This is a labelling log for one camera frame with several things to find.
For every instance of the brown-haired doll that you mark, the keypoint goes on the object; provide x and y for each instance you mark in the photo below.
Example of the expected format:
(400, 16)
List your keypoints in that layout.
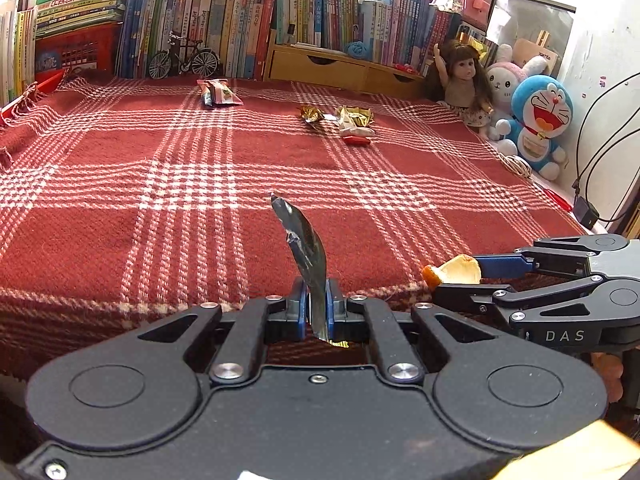
(462, 80)

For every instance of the small red trinket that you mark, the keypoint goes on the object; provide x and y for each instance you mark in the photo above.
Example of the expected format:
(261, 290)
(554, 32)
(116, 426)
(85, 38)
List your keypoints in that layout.
(405, 67)

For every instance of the row of paperback books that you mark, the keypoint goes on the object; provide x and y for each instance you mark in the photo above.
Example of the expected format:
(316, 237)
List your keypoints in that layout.
(360, 15)

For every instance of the dark grey foil wrapper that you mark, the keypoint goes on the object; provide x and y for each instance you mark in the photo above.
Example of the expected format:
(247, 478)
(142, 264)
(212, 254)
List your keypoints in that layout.
(307, 250)

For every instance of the black power adapter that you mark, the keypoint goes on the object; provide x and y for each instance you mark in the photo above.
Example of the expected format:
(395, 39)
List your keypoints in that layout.
(585, 212)

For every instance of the red plastic crate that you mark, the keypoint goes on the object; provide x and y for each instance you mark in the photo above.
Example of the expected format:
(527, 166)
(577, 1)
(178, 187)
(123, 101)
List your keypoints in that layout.
(75, 54)

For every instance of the stack of flat lying books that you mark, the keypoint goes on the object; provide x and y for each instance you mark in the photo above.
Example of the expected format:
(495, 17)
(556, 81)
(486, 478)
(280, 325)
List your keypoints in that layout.
(80, 7)

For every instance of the orange-red snack wrapper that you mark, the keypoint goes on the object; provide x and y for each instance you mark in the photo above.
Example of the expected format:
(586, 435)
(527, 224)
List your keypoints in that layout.
(220, 94)

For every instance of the blue yarn flower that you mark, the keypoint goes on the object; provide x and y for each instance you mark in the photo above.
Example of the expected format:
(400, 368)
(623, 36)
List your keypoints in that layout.
(357, 49)

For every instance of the red sausage wrapper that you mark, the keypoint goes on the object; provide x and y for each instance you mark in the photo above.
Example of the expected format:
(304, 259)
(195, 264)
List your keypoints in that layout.
(357, 140)

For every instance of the row of thin pale books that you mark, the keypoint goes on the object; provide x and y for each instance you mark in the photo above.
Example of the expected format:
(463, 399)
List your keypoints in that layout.
(17, 55)

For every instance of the small gold wrapper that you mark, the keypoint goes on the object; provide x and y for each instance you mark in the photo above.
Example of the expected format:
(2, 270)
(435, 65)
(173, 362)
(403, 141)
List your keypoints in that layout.
(310, 113)

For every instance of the red plastic board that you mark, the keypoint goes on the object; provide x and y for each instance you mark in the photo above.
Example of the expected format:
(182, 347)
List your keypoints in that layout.
(50, 84)

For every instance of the red pen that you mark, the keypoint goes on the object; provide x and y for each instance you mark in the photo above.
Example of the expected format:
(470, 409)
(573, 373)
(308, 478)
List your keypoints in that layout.
(557, 199)

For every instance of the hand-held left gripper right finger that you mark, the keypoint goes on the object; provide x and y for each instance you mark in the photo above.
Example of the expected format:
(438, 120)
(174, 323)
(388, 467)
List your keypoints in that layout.
(332, 310)

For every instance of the orange peel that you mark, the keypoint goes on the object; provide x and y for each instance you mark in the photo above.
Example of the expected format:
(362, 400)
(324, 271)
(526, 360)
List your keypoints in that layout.
(457, 270)

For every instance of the red plaid blanket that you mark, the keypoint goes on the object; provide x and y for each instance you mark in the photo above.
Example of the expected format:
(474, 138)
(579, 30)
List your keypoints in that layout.
(200, 185)

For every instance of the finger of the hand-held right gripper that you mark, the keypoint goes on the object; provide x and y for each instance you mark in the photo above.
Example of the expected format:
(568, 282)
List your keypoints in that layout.
(500, 266)
(475, 292)

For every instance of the large gold wrapper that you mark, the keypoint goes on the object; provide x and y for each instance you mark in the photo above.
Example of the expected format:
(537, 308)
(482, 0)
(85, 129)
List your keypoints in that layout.
(355, 114)

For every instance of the black model bicycle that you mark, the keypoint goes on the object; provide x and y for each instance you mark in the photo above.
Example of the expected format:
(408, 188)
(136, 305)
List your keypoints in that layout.
(205, 64)

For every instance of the row of tall picture books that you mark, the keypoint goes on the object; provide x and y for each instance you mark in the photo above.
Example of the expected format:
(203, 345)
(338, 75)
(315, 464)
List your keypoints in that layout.
(210, 25)

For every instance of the wooden drawer organizer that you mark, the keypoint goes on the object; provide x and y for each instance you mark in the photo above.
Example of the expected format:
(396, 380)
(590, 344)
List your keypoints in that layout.
(325, 67)

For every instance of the white wrapper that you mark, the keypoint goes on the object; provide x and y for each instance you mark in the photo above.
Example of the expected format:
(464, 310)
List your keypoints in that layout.
(356, 130)

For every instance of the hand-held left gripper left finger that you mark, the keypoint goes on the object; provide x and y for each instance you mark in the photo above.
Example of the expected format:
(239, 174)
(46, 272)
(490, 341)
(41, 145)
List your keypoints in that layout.
(299, 310)

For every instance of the blue cat plush toy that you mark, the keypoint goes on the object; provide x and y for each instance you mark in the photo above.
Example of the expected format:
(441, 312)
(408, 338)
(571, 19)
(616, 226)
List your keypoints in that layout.
(542, 110)

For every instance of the pink bunny plush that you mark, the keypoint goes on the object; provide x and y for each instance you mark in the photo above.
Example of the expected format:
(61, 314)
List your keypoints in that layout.
(502, 80)

